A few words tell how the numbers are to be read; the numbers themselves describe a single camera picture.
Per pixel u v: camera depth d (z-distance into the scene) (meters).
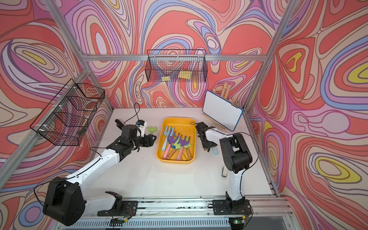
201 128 0.82
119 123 1.05
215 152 0.93
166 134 1.01
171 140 0.99
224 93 0.91
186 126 1.08
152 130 1.05
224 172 0.82
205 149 0.95
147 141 0.74
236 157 0.52
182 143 0.96
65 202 0.40
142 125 0.75
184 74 0.90
